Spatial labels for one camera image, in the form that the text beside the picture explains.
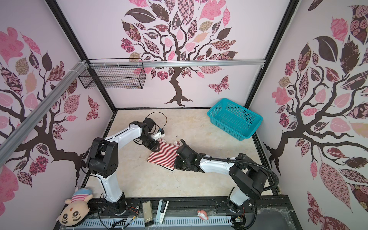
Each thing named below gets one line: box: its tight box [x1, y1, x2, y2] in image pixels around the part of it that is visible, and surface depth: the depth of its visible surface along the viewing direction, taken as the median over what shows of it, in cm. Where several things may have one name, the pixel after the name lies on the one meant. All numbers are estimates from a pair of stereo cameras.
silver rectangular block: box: [142, 200, 155, 228], surface depth 71 cm
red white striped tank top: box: [147, 138, 181, 169], surface depth 91 cm
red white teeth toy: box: [196, 209, 209, 221], surface depth 69 cm
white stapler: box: [155, 199, 170, 225], surface depth 72 cm
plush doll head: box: [56, 187, 94, 228], surface depth 69 cm
